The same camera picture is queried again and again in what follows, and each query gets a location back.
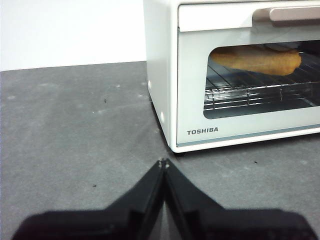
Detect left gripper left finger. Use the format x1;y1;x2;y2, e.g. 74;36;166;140
11;158;166;240

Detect white Toshiba toaster oven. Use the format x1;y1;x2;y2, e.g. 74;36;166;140
142;0;320;154

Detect metal wire oven rack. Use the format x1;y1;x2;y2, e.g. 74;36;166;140
203;49;320;111

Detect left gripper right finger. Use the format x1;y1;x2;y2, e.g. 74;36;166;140
163;157;318;240

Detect yellow corn cob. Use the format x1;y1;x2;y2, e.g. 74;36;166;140
211;46;303;76

